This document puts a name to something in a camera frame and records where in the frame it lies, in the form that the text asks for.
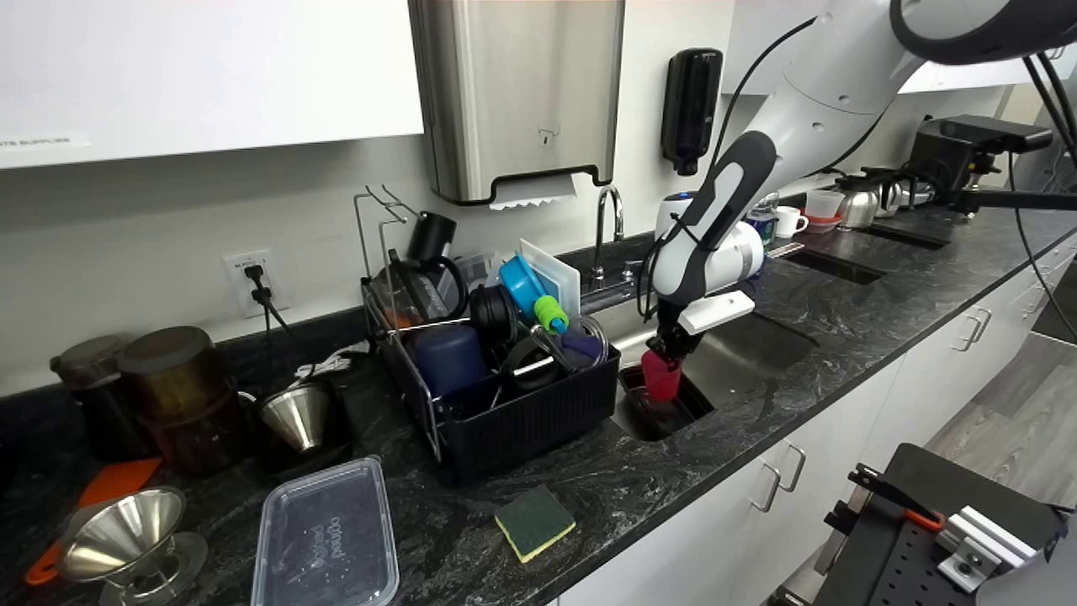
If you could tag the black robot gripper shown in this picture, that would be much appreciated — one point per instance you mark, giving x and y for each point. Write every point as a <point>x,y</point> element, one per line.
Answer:
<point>695,284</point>

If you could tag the red plastic cup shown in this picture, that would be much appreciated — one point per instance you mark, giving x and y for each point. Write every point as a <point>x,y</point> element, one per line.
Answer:
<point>660,379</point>

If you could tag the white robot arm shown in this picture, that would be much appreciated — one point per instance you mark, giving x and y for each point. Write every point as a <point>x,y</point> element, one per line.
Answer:
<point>858,54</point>

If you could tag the black dish drainer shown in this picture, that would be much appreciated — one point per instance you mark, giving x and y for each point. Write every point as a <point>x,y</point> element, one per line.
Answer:
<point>541,389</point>

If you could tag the dark blue cup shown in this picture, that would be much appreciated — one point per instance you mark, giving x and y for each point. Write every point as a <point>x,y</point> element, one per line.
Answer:
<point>449,357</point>

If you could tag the stainless steel sink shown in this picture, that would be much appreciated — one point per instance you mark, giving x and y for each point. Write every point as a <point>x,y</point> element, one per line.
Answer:
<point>736,363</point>

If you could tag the green blue bottle brush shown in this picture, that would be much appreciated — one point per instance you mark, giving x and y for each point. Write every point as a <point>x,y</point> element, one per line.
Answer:
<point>551,313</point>

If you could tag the green yellow sponge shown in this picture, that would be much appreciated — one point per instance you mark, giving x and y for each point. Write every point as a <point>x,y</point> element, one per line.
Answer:
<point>534,524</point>

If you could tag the chrome sink faucet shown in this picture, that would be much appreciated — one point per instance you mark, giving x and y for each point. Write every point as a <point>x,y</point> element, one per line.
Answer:
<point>608,229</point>

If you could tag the white mug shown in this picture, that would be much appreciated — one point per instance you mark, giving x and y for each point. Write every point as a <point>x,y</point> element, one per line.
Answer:
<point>790,219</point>

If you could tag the steel kettle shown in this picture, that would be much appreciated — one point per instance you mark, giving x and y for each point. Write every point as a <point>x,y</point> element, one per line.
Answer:
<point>858,205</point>

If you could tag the black equipment with orange tool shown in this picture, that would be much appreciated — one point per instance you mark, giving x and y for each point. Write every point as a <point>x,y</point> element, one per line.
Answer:
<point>932,532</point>

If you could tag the black soap dispenser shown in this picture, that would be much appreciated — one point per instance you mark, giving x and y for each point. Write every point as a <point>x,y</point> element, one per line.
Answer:
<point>688,104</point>

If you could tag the clear plastic container lid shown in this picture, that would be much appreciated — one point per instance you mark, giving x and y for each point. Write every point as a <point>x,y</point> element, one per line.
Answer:
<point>329,538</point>

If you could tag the small steel funnel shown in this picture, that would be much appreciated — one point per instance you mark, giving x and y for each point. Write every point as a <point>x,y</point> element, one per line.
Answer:
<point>296,414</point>

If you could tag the steel paper towel dispenser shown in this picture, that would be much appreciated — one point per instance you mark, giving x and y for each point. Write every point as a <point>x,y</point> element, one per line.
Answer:
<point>516,87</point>

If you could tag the dark brown canister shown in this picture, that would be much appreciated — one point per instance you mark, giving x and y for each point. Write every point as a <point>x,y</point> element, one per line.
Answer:
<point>182,397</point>

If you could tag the steel cone funnel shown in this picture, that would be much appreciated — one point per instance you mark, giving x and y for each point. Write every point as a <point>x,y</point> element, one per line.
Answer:
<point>116,537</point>

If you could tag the orange spatula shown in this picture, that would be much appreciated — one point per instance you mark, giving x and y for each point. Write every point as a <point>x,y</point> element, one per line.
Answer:
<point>107,486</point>

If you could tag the dark lidded jar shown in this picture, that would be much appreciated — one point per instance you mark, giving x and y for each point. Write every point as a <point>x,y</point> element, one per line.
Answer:
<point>92,379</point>

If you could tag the black camera on stand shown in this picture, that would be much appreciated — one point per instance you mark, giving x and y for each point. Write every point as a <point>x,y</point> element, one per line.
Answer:
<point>947,160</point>

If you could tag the wall power outlet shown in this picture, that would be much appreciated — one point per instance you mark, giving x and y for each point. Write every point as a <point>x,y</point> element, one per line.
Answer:
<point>251,276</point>

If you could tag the white wall cabinet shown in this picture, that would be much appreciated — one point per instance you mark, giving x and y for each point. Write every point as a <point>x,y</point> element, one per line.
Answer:
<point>147,77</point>

